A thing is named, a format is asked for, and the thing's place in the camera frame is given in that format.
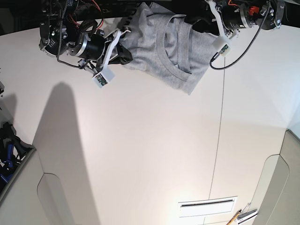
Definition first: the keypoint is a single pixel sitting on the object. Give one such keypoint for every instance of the grey T-shirt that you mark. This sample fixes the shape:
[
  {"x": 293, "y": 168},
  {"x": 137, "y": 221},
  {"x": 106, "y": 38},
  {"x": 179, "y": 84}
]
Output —
[{"x": 163, "y": 45}]

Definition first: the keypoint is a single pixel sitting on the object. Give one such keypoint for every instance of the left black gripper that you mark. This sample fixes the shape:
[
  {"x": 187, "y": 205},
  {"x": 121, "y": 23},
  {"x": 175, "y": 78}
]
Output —
[{"x": 229, "y": 12}]

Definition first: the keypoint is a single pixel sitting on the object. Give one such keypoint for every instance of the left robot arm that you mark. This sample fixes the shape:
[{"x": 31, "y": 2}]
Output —
[{"x": 267, "y": 14}]

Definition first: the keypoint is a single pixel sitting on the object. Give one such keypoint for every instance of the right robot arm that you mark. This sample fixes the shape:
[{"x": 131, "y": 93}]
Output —
[{"x": 71, "y": 32}]

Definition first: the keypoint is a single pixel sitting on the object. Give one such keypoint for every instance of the grey binder clip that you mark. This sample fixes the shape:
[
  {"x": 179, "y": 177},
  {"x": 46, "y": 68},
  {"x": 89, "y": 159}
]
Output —
[{"x": 246, "y": 214}]

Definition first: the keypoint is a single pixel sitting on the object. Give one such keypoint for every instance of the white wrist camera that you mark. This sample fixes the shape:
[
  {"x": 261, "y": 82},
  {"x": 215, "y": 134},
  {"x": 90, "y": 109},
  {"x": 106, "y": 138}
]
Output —
[
  {"x": 222, "y": 44},
  {"x": 105, "y": 75}
]

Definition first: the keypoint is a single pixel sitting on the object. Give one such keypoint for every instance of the yellow pencil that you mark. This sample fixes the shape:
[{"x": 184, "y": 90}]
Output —
[{"x": 234, "y": 217}]

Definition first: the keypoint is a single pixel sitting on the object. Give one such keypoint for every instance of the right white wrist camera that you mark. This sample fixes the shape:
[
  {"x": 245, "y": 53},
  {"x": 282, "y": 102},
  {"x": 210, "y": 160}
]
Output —
[{"x": 105, "y": 75}]

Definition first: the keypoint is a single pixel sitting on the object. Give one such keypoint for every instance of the white slotted grommet plate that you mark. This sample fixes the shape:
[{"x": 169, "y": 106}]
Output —
[{"x": 207, "y": 207}]

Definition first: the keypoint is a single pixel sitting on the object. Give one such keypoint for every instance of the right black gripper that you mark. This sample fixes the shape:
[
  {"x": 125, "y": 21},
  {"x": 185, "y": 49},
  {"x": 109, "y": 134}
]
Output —
[{"x": 95, "y": 51}]

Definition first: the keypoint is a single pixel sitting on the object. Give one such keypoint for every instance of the blue clamps pile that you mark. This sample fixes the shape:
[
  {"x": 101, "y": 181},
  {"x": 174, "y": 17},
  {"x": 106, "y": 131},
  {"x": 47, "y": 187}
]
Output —
[{"x": 12, "y": 152}]

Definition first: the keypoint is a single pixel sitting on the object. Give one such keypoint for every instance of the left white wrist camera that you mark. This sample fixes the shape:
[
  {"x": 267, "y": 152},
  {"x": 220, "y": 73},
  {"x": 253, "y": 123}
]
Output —
[{"x": 222, "y": 44}]

